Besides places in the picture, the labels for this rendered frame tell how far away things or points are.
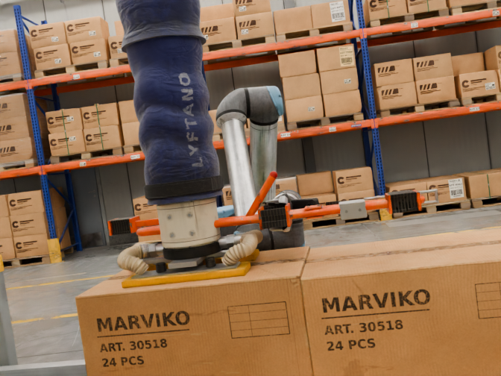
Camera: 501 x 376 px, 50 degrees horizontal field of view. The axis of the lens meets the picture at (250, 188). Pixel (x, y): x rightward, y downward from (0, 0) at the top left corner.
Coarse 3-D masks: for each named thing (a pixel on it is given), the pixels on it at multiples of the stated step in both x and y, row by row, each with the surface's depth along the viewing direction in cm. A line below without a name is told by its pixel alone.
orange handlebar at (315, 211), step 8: (376, 200) 150; (384, 200) 146; (424, 200) 145; (304, 208) 149; (312, 208) 148; (320, 208) 148; (328, 208) 148; (336, 208) 147; (368, 208) 146; (376, 208) 146; (240, 216) 156; (248, 216) 151; (256, 216) 151; (296, 216) 149; (304, 216) 149; (312, 216) 149; (320, 216) 148; (136, 224) 185; (144, 224) 185; (152, 224) 184; (216, 224) 152; (224, 224) 152; (232, 224) 152; (240, 224) 152; (136, 232) 157; (144, 232) 155; (152, 232) 155
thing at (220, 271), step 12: (156, 264) 148; (216, 264) 149; (240, 264) 147; (132, 276) 151; (144, 276) 146; (156, 276) 145; (168, 276) 144; (180, 276) 143; (192, 276) 142; (204, 276) 142; (216, 276) 141; (228, 276) 141
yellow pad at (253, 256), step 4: (224, 248) 164; (256, 252) 164; (248, 256) 159; (252, 256) 159; (256, 256) 163; (204, 260) 161; (216, 260) 161; (220, 260) 161; (240, 260) 160; (244, 260) 160; (248, 260) 159; (252, 260) 159; (148, 264) 167; (152, 264) 166; (204, 264) 161; (148, 268) 164; (152, 268) 164
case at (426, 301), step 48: (432, 240) 157; (480, 240) 148; (336, 288) 131; (384, 288) 129; (432, 288) 127; (480, 288) 126; (336, 336) 132; (384, 336) 130; (432, 336) 128; (480, 336) 126
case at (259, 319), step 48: (96, 288) 151; (144, 288) 142; (192, 288) 138; (240, 288) 135; (288, 288) 133; (96, 336) 143; (144, 336) 141; (192, 336) 139; (240, 336) 136; (288, 336) 134
